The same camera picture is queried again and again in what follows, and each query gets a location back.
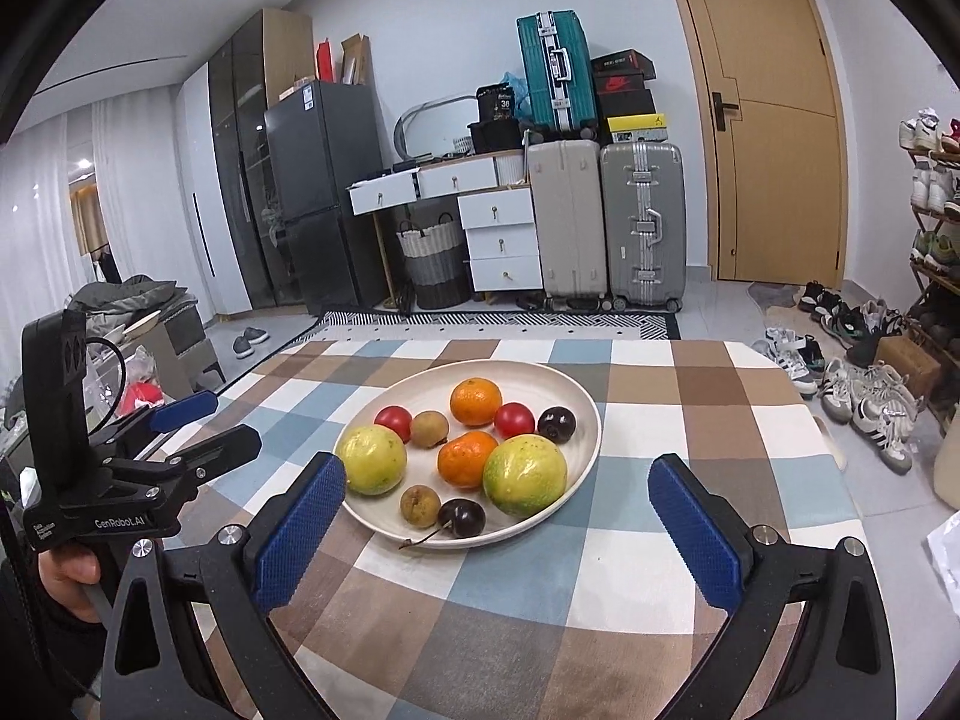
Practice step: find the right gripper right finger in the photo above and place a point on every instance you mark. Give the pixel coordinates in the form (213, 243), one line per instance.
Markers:
(840, 661)

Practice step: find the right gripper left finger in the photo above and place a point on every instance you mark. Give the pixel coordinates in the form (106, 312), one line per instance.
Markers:
(156, 664)

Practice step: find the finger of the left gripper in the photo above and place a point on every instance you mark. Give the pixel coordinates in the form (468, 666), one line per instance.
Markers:
(180, 412)
(202, 453)

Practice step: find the yellow green passion fruit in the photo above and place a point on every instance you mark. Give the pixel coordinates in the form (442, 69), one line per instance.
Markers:
(374, 457)

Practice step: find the red cherry tomato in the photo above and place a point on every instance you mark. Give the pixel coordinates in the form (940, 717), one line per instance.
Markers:
(397, 419)
(514, 419)

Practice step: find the dark round cherry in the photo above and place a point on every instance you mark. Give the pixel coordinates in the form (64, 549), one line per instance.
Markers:
(557, 424)

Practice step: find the brown longan fruit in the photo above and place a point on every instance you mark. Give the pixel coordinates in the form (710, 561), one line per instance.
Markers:
(429, 429)
(419, 506)

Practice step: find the dark cherry with stem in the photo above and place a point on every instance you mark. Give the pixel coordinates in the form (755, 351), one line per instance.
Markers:
(460, 518)

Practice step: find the left hand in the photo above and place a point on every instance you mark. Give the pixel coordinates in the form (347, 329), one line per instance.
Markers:
(66, 573)

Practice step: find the grey slippers pair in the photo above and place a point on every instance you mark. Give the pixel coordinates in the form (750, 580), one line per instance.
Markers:
(247, 341)

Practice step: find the checkered tablecloth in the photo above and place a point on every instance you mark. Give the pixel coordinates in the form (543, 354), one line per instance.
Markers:
(591, 614)

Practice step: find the cardboard box on floor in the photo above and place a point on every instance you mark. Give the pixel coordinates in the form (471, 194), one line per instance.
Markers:
(919, 369)

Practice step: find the cream round plate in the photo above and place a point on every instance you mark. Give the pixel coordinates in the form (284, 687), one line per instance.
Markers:
(535, 385)

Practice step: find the wooden shoe rack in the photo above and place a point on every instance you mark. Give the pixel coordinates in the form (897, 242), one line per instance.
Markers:
(932, 319)

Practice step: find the small orange tangerine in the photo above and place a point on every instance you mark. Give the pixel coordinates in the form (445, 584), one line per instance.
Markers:
(475, 401)

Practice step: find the woven laundry basket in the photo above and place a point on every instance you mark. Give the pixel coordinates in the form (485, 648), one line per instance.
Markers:
(435, 258)

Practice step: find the black refrigerator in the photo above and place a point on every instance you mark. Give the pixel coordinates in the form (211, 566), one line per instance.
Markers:
(323, 139)

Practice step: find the black wardrobe cabinet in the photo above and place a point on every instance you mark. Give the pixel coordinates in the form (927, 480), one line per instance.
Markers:
(246, 76)

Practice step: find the silver grey suitcase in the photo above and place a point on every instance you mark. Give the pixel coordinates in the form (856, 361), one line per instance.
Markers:
(645, 224)

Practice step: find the white drawer cabinet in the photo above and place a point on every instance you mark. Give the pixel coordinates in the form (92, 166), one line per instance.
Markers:
(495, 207)

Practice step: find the beige suitcase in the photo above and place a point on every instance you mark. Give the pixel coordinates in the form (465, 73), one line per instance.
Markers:
(569, 216)

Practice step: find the yellow black box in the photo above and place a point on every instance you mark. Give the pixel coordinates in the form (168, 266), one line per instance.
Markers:
(638, 128)

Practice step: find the wooden door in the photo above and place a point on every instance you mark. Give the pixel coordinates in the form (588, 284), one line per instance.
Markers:
(773, 133)

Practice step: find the stacked shoe boxes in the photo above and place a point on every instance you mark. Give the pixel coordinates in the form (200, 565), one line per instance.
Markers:
(620, 80)

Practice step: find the teal suitcase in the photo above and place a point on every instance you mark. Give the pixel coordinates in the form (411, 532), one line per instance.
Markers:
(558, 74)

